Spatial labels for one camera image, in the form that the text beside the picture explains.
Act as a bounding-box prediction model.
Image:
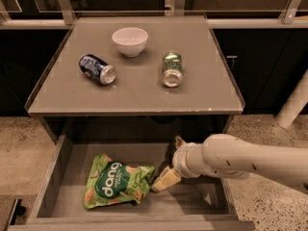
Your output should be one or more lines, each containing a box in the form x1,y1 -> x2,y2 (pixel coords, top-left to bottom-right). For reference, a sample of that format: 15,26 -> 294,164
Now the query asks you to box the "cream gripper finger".
151,167 -> 181,193
175,136 -> 186,149

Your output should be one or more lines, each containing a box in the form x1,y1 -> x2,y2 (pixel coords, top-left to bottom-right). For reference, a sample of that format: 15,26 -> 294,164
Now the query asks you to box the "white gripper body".
172,142 -> 204,178

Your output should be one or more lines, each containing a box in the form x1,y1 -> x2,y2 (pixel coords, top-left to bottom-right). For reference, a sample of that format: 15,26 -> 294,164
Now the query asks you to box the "green rice chip bag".
83,153 -> 154,209

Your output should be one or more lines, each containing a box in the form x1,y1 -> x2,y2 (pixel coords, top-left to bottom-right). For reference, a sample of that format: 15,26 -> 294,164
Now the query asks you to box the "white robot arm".
152,133 -> 308,193

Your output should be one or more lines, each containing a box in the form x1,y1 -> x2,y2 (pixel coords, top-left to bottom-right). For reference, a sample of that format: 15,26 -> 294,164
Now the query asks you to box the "open grey top drawer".
7,132 -> 256,231

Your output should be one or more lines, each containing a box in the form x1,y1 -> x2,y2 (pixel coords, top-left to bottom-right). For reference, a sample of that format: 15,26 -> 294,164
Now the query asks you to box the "grey cabinet counter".
26,16 -> 244,119

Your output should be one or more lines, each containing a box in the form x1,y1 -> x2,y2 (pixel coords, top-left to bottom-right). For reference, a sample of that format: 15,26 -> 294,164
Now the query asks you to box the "green soda can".
162,52 -> 183,88

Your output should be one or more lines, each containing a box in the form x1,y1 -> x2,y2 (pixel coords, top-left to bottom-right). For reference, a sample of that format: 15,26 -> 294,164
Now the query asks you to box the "white ceramic bowl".
112,27 -> 148,57

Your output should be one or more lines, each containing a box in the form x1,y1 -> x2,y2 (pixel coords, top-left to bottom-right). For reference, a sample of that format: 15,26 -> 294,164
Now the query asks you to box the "blue soda can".
79,54 -> 116,85

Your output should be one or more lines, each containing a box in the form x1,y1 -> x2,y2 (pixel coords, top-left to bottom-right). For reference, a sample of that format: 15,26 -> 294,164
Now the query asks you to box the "metal railing frame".
0,0 -> 308,29

